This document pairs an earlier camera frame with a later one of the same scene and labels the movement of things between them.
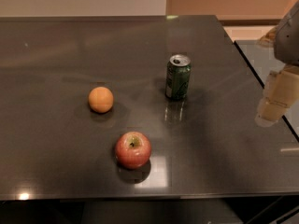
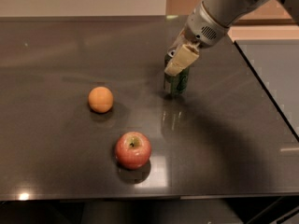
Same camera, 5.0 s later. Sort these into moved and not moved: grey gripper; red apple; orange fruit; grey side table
Moved: grey gripper
Not moved: orange fruit; red apple; grey side table
